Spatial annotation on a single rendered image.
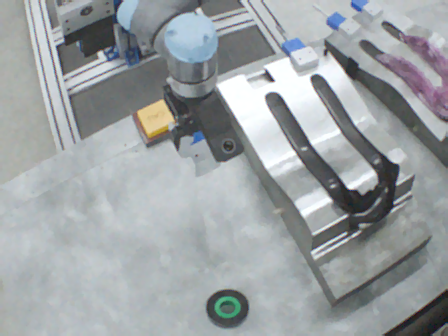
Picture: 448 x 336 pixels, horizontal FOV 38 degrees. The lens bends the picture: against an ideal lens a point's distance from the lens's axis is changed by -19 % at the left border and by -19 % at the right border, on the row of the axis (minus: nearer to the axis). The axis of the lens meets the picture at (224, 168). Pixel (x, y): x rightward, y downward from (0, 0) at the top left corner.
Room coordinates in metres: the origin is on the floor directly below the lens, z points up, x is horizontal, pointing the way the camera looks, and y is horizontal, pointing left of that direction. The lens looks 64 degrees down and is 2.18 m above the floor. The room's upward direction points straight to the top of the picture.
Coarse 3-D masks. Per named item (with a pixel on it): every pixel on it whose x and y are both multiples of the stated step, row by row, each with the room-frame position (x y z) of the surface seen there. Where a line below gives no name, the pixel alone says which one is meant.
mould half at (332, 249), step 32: (288, 64) 0.87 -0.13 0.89; (320, 64) 0.88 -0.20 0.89; (224, 96) 0.79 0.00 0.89; (256, 96) 0.79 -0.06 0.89; (288, 96) 0.79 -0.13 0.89; (352, 96) 0.80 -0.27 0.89; (256, 128) 0.72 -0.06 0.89; (320, 128) 0.73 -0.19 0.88; (256, 160) 0.67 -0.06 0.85; (288, 160) 0.66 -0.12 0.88; (352, 160) 0.64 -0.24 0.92; (288, 192) 0.58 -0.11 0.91; (320, 192) 0.57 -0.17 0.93; (288, 224) 0.55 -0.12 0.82; (320, 224) 0.51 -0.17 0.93; (384, 224) 0.53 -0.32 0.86; (416, 224) 0.52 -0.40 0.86; (320, 256) 0.47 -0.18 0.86; (352, 256) 0.46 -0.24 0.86; (384, 256) 0.46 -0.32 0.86; (352, 288) 0.39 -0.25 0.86
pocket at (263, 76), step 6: (258, 72) 0.86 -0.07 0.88; (264, 72) 0.86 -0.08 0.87; (246, 78) 0.84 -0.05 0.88; (252, 78) 0.85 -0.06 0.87; (258, 78) 0.85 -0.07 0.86; (264, 78) 0.85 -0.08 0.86; (270, 78) 0.85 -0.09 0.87; (252, 84) 0.84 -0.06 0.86; (258, 84) 0.84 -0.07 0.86; (264, 84) 0.84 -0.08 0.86
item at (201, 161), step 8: (200, 136) 0.67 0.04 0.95; (192, 144) 0.66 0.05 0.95; (200, 144) 0.65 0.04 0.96; (192, 152) 0.63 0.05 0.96; (200, 152) 0.63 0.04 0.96; (208, 152) 0.63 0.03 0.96; (192, 160) 0.62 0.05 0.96; (200, 160) 0.62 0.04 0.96; (208, 160) 0.62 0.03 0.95; (192, 168) 0.62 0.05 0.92; (200, 168) 0.62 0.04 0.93; (208, 168) 0.62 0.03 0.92; (216, 168) 0.63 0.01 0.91
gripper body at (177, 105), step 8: (168, 96) 0.67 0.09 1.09; (176, 96) 0.64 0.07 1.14; (184, 96) 0.63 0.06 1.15; (200, 96) 0.63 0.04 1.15; (208, 96) 0.64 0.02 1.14; (168, 104) 0.67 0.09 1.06; (176, 104) 0.65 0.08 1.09; (184, 104) 0.65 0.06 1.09; (176, 112) 0.64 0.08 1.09; (184, 112) 0.64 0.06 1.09; (176, 120) 0.64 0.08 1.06; (184, 120) 0.63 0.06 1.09; (192, 120) 0.63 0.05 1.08; (184, 128) 0.62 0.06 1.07; (192, 128) 0.63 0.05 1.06
